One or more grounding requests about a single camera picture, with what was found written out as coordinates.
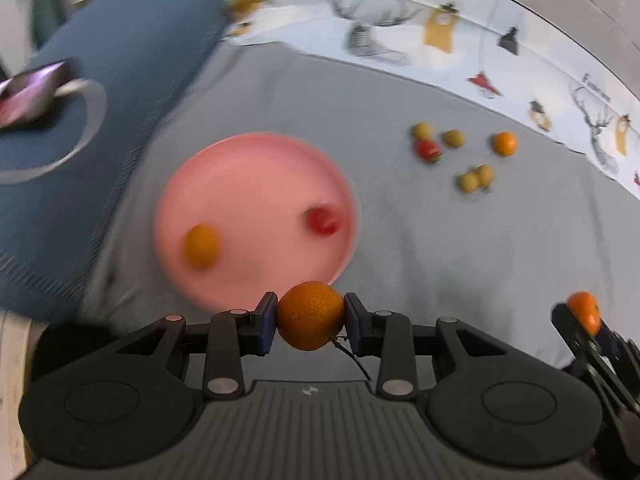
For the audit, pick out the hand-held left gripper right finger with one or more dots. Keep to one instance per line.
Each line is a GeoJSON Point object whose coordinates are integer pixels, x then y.
{"type": "Point", "coordinates": [354, 322]}

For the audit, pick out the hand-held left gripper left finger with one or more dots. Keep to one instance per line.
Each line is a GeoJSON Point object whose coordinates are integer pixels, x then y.
{"type": "Point", "coordinates": [265, 324]}

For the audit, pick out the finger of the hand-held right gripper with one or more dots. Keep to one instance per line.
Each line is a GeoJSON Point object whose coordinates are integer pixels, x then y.
{"type": "Point", "coordinates": [567, 322]}
{"type": "Point", "coordinates": [611, 337]}

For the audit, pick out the small orange with stem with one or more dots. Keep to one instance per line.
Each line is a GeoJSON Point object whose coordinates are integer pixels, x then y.
{"type": "Point", "coordinates": [310, 316]}

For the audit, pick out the red cherry tomato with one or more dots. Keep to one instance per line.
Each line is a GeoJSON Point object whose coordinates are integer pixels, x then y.
{"type": "Point", "coordinates": [429, 150]}
{"type": "Point", "coordinates": [322, 220]}

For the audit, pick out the pink round plate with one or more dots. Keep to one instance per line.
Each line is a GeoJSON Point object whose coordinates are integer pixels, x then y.
{"type": "Point", "coordinates": [250, 185]}

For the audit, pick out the small green round fruit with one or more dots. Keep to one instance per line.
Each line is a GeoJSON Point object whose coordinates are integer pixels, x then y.
{"type": "Point", "coordinates": [453, 138]}
{"type": "Point", "coordinates": [422, 131]}
{"type": "Point", "coordinates": [470, 182]}
{"type": "Point", "coordinates": [486, 174]}

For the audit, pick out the grey blanket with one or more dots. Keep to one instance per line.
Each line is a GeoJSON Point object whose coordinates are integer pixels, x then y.
{"type": "Point", "coordinates": [450, 250]}

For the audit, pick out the white printed bedsheet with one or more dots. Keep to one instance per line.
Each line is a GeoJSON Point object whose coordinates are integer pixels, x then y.
{"type": "Point", "coordinates": [500, 75]}

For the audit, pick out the white bed edge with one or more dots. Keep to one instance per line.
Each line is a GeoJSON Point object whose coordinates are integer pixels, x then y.
{"type": "Point", "coordinates": [12, 385]}

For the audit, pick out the blue cushion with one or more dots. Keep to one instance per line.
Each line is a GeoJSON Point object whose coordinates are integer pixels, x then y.
{"type": "Point", "coordinates": [125, 60]}

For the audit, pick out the grey duvet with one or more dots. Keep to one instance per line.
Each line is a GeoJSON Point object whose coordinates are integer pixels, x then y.
{"type": "Point", "coordinates": [575, 5]}

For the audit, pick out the black smartphone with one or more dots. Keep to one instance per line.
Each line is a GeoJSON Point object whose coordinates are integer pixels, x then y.
{"type": "Point", "coordinates": [30, 92]}

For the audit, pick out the grey curtain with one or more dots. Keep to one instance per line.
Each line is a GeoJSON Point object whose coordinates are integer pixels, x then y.
{"type": "Point", "coordinates": [30, 0]}

